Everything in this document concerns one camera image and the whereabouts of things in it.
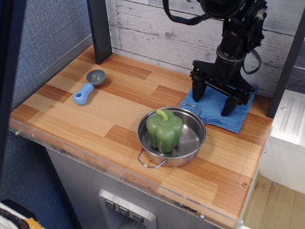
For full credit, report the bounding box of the yellow and black object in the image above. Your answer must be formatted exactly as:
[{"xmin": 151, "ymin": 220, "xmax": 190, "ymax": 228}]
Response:
[{"xmin": 0, "ymin": 208, "xmax": 43, "ymax": 229}]

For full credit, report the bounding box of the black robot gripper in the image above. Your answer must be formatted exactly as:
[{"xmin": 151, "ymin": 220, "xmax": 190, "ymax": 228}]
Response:
[{"xmin": 190, "ymin": 57, "xmax": 254, "ymax": 117}]

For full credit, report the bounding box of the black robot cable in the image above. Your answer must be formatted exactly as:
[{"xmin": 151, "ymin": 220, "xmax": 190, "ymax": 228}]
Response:
[{"xmin": 162, "ymin": 0, "xmax": 262, "ymax": 75}]

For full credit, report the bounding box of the stainless steel pot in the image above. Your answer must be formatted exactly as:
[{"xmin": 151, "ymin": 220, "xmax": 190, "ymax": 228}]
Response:
[{"xmin": 137, "ymin": 104, "xmax": 206, "ymax": 168}]

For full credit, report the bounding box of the blue towel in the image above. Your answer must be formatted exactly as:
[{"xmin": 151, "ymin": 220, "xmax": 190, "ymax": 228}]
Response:
[{"xmin": 180, "ymin": 87, "xmax": 257, "ymax": 134}]

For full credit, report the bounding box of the dark vertical post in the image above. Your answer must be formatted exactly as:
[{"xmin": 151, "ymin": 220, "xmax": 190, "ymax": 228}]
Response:
[
  {"xmin": 86, "ymin": 0, "xmax": 112, "ymax": 64},
  {"xmin": 266, "ymin": 11, "xmax": 305, "ymax": 118}
]

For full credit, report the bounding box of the white ridged appliance top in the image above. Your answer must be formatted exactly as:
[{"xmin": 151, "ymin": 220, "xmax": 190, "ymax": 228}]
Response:
[{"xmin": 270, "ymin": 90, "xmax": 305, "ymax": 147}]

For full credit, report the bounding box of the silver dispenser button panel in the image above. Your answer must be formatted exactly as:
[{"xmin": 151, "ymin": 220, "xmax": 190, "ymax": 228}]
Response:
[{"xmin": 98, "ymin": 188, "xmax": 157, "ymax": 229}]

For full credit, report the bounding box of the clear acrylic table guard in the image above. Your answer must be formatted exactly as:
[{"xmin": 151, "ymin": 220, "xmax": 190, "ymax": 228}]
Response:
[{"xmin": 10, "ymin": 37, "xmax": 272, "ymax": 229}]

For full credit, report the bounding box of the green toy bell pepper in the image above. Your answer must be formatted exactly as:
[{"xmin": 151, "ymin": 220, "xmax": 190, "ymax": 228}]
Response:
[{"xmin": 146, "ymin": 109, "xmax": 183, "ymax": 153}]

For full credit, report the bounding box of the dark right vertical post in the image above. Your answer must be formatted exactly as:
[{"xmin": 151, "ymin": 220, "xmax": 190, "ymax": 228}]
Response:
[{"xmin": 266, "ymin": 11, "xmax": 305, "ymax": 118}]

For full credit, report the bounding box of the dark left vertical post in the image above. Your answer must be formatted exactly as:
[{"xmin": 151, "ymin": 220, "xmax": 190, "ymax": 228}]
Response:
[{"xmin": 86, "ymin": 0, "xmax": 112, "ymax": 64}]

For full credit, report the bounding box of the blue and grey spoon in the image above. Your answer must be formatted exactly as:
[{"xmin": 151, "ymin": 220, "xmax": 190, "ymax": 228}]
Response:
[{"xmin": 73, "ymin": 70, "xmax": 106, "ymax": 105}]

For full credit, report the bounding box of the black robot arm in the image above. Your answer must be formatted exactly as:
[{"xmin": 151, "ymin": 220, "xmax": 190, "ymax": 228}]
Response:
[{"xmin": 190, "ymin": 0, "xmax": 267, "ymax": 116}]

